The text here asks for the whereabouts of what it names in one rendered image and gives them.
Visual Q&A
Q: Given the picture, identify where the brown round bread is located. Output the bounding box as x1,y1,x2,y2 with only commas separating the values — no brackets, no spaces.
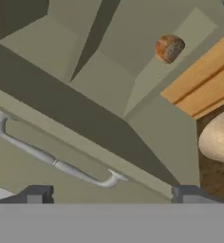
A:
155,34,186,65

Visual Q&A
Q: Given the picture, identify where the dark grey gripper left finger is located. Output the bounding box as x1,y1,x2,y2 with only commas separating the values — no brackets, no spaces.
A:
0,184,55,205

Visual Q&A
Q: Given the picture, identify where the olive green cabinet door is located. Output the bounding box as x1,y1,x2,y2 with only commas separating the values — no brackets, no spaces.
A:
0,84,176,205

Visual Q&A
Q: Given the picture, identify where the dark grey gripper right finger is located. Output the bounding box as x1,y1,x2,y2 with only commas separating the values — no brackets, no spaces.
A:
172,184,224,205

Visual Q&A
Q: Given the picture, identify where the silver cabinet door handle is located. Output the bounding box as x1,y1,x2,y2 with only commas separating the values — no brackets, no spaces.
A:
0,105,129,190

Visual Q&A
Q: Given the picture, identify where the light wooden shelf board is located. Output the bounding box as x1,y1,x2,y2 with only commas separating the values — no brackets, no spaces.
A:
159,29,224,121

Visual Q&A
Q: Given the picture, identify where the beige round object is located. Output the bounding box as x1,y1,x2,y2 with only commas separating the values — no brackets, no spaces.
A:
197,107,224,166

